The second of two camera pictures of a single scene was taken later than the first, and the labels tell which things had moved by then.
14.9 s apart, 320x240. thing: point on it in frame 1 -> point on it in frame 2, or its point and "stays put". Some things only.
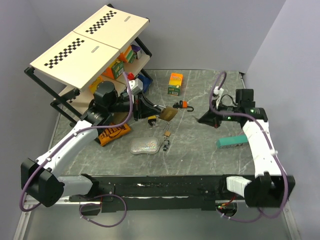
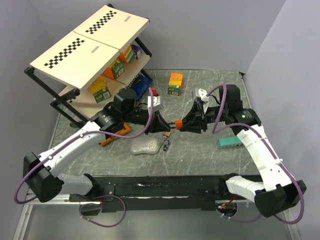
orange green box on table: x=175 y=82 stays put
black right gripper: x=209 y=118 -> x=191 y=124
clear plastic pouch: x=146 y=145 stays put
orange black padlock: x=185 y=105 -> x=179 y=124
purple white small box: x=137 y=51 stays put
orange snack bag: x=109 y=133 stays put
